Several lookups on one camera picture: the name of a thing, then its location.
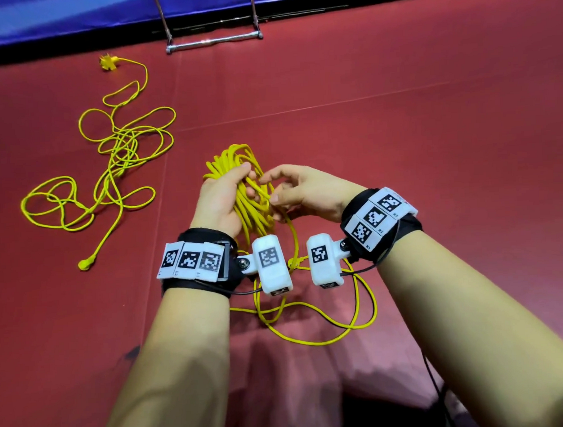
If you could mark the person's right forearm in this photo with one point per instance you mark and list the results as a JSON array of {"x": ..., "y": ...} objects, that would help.
[{"x": 473, "y": 333}]

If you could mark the metal rack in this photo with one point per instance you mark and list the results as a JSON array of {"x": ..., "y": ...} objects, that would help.
[{"x": 213, "y": 41}]

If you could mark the person's left hand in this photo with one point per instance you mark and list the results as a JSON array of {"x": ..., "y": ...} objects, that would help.
[{"x": 220, "y": 202}]

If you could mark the black marker wristband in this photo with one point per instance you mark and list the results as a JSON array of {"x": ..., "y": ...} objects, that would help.
[
  {"x": 380, "y": 221},
  {"x": 198, "y": 261}
]

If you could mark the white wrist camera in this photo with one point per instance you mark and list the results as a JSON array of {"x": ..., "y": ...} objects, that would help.
[
  {"x": 270, "y": 263},
  {"x": 323, "y": 258}
]

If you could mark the blue banner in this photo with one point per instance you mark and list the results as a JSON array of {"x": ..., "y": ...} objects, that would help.
[{"x": 68, "y": 15}]

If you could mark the person's left forearm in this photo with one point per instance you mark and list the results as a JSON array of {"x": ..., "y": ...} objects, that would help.
[{"x": 172, "y": 365}]

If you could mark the person's right hand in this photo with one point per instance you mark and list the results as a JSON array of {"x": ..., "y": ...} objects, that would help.
[{"x": 308, "y": 191}]

